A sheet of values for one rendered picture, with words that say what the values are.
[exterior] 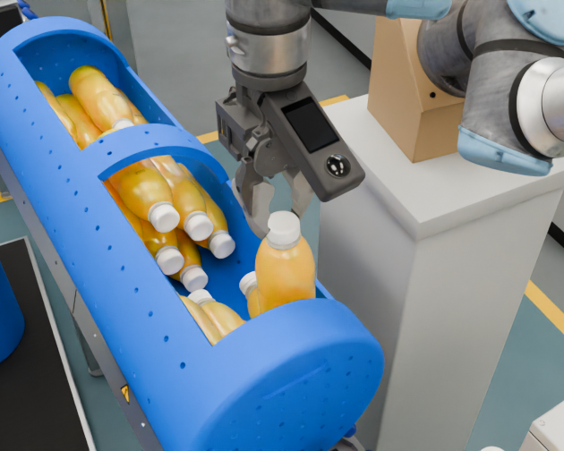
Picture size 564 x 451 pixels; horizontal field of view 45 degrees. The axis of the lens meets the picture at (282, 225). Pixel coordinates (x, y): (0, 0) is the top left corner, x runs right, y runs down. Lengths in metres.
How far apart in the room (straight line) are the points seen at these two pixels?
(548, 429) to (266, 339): 0.36
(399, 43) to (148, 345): 0.57
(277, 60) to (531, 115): 0.33
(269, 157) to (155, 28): 3.30
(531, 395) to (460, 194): 1.30
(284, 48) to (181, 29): 3.32
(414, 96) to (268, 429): 0.53
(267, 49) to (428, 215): 0.48
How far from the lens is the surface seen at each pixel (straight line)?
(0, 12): 1.80
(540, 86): 0.82
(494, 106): 0.85
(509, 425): 2.21
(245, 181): 0.68
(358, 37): 3.50
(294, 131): 0.63
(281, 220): 0.76
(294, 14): 0.60
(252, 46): 0.61
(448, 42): 1.01
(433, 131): 1.08
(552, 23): 0.89
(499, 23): 0.90
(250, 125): 0.67
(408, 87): 1.06
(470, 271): 1.21
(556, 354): 2.41
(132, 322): 0.85
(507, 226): 1.18
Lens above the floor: 1.83
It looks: 44 degrees down
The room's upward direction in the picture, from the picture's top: straight up
